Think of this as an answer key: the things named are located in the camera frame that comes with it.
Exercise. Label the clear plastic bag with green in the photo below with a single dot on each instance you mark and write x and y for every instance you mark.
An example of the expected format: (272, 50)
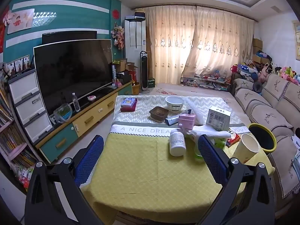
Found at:
(62, 112)

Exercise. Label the white plastic drawer unit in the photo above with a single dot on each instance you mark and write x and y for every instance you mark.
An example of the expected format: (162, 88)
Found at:
(25, 91)

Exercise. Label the pink small toy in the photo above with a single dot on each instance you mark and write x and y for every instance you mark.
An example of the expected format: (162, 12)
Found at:
(91, 98)

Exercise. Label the yellow and teal television cabinet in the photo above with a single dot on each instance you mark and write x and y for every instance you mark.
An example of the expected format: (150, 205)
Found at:
(93, 114)

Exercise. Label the black upright tube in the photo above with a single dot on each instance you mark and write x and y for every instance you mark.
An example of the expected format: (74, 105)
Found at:
(114, 73)

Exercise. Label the dark round cushion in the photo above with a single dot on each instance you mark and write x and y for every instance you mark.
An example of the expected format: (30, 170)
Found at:
(257, 86)

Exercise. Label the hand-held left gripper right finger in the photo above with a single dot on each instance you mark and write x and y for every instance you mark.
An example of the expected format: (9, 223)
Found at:
(212, 157)

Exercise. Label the beige embroidered curtain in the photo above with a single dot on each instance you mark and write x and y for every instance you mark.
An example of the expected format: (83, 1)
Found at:
(222, 51)
(168, 46)

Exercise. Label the blue star-print bag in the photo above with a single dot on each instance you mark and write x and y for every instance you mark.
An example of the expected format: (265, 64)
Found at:
(246, 70)

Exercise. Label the large black television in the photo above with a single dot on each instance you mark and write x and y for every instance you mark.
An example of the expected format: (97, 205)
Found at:
(70, 75)

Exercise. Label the box on air conditioner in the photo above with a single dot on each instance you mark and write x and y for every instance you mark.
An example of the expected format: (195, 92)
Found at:
(135, 16)

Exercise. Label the yellow basket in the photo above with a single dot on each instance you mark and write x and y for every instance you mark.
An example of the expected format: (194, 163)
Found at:
(136, 89)

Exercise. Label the white and green drink bottle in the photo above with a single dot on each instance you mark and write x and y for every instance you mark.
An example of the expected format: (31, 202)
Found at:
(219, 143)

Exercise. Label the beige sofa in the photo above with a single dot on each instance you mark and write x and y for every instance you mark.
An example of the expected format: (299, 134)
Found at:
(257, 107)

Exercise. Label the small black television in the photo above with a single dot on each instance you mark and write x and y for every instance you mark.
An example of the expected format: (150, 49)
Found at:
(70, 36)

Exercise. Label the row of photo frames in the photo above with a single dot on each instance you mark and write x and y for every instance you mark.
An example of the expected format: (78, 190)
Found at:
(18, 65)

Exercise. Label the white paper bowl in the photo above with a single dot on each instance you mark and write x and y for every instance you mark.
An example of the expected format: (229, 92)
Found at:
(174, 106)

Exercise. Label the stack of cardboard boxes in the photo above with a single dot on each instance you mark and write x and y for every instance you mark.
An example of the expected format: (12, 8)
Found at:
(257, 45)

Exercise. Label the wall poster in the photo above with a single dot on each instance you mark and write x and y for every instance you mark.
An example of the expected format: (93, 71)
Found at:
(20, 21)

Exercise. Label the white carton with barcode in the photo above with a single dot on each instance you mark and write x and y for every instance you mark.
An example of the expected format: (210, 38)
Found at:
(218, 119)

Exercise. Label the yellow and white printed tablecloth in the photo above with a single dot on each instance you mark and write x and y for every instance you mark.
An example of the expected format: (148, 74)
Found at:
(140, 168)

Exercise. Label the white foam sheet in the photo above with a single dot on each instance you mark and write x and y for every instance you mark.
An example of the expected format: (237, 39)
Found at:
(196, 110)

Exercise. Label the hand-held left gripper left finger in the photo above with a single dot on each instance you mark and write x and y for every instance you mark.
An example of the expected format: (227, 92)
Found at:
(90, 159)

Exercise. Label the white paper cup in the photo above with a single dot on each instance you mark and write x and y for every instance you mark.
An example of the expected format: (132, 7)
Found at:
(243, 150)

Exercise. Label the blue squeeze tube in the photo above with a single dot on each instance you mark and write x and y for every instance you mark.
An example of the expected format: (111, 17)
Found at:
(171, 121)

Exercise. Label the shelf of books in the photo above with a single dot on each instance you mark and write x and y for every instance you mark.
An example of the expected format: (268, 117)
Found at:
(9, 140)

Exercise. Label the pink small box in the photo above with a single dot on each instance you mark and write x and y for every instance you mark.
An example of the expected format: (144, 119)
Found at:
(186, 121)

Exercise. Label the blue card box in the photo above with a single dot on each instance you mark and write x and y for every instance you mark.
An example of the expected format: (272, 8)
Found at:
(129, 102)

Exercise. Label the pile of plush toys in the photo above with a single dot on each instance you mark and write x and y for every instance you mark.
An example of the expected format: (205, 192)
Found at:
(286, 72)

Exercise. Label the clear water bottle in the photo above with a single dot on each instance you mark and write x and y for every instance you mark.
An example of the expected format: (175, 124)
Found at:
(75, 103)

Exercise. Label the framed wall certificate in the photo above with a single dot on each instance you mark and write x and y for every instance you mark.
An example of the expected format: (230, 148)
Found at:
(296, 39)

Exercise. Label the white pill bottle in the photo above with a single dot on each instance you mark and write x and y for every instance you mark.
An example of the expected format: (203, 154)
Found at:
(177, 143)

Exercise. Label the pink pen holder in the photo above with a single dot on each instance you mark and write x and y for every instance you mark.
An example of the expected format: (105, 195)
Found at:
(117, 84)

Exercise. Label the white crumpled paper towel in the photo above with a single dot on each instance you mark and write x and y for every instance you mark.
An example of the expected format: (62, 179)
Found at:
(211, 131)

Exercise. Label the yellow bin with black bag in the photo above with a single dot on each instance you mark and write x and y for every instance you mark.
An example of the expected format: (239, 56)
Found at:
(262, 136)

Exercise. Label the grey tower fan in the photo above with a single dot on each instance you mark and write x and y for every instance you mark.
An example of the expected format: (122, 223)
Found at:
(144, 70)

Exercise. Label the red snack packet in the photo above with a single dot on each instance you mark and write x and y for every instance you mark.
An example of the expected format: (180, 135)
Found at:
(233, 140)

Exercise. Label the open cardboard boxes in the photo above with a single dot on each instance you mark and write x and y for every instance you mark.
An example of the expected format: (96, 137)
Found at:
(125, 66)

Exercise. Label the hanging flower decoration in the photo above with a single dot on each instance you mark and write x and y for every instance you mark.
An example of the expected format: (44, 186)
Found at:
(118, 36)

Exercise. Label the red round wall sticker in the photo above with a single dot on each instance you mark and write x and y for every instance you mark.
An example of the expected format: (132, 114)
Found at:
(115, 14)

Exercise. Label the low shelf of toys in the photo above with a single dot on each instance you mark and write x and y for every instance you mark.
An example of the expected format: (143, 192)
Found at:
(206, 82)

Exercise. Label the brown plastic tray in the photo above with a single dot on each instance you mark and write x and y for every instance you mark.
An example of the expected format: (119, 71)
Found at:
(159, 113)

